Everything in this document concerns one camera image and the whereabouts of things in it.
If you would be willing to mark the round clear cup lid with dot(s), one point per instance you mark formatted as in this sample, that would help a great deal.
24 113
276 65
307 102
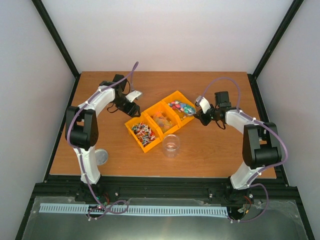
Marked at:
101 156

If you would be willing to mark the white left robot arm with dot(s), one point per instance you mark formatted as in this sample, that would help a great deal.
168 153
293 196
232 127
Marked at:
81 124

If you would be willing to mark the yellow bin with popsicle candies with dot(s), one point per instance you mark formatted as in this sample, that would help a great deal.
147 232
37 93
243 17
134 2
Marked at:
164 118

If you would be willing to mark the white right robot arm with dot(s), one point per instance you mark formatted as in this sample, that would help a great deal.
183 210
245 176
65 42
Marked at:
261 145

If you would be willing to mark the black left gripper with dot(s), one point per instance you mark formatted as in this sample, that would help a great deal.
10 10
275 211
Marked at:
131 111

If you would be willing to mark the yellow bin with lollipops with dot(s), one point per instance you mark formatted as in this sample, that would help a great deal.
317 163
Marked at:
145 132

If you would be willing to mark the silver metal scoop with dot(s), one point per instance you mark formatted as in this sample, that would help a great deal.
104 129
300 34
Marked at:
187 109

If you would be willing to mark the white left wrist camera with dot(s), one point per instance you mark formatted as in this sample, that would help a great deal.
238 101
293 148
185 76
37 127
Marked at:
134 95

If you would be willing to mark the clear plastic cup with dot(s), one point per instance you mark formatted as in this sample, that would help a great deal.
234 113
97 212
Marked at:
171 145

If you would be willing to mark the light blue slotted cable duct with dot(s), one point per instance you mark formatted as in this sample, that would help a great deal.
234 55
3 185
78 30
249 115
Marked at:
136 210

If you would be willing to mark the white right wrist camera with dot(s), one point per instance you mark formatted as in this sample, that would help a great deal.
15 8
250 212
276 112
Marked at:
203 103

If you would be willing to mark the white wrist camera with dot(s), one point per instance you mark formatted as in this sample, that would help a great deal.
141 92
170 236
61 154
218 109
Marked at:
203 103
134 95

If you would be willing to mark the black aluminium frame rail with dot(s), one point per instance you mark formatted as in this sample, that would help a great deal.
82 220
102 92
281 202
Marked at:
212 190

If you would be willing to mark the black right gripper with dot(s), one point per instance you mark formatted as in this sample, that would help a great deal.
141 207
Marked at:
200 116

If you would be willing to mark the yellow bin with star candies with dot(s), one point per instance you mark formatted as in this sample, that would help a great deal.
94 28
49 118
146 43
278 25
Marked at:
173 101

